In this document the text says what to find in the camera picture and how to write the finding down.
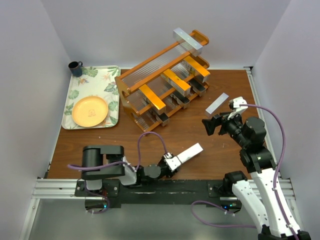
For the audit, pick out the aluminium table edge rail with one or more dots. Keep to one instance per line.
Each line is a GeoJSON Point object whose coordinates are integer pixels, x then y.
{"type": "Point", "coordinates": [261, 110]}

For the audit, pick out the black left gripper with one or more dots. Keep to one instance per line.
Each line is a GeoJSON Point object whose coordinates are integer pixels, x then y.
{"type": "Point", "coordinates": [169, 174]}

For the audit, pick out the orange toothpaste box front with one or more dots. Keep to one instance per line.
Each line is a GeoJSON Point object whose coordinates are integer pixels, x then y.
{"type": "Point", "coordinates": [194, 68]}

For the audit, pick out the dark blue mug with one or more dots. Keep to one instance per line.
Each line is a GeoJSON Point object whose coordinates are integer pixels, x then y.
{"type": "Point", "coordinates": [76, 68]}

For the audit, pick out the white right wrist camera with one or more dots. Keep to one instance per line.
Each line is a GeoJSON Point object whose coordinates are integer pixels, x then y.
{"type": "Point", "coordinates": [238, 106]}

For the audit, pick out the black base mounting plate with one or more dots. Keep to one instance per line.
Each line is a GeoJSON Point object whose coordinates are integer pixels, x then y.
{"type": "Point", "coordinates": [169, 192]}

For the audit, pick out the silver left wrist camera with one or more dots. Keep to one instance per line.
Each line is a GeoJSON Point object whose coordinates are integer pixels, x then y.
{"type": "Point", "coordinates": [172, 161]}

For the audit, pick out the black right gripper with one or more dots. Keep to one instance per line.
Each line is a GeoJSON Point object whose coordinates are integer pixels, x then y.
{"type": "Point", "coordinates": [210, 124]}

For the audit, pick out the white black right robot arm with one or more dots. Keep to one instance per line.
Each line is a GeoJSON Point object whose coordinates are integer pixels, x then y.
{"type": "Point", "coordinates": [269, 211]}

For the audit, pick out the silver R&O charcoal toothpaste box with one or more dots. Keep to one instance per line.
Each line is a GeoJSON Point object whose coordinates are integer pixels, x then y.
{"type": "Point", "coordinates": [183, 101]}

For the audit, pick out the floral serving tray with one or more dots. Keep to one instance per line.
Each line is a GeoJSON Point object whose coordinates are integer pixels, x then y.
{"type": "Point", "coordinates": [95, 81]}

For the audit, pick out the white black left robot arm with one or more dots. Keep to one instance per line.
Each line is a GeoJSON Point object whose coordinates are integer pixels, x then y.
{"type": "Point", "coordinates": [105, 168]}

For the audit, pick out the orange toothpaste box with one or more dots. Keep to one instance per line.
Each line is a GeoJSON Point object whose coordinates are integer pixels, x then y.
{"type": "Point", "coordinates": [176, 82]}
{"type": "Point", "coordinates": [194, 68]}
{"type": "Point", "coordinates": [153, 99]}

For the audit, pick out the orange plate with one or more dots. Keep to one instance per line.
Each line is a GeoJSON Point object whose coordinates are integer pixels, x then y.
{"type": "Point", "coordinates": [89, 111]}

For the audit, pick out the wooden three-tier shelf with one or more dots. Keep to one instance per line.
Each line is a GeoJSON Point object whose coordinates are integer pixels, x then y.
{"type": "Point", "coordinates": [148, 72]}

